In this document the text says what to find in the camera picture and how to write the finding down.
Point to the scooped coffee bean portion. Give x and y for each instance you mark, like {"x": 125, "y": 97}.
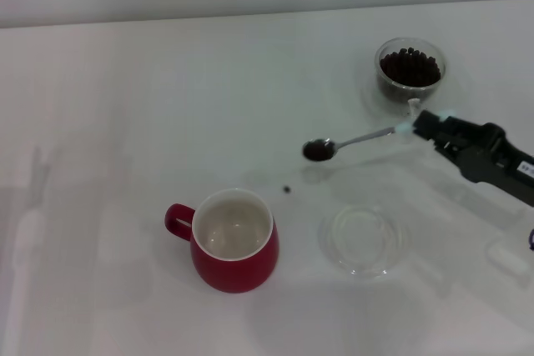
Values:
{"x": 318, "y": 151}

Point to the clear glass cup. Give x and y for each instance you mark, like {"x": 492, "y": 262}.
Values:
{"x": 429, "y": 45}

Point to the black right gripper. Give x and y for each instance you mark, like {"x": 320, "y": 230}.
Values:
{"x": 500, "y": 164}

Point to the red ceramic mug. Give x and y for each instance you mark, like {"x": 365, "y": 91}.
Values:
{"x": 238, "y": 268}

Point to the small clear glass saucer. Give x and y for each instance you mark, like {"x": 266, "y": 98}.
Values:
{"x": 363, "y": 262}

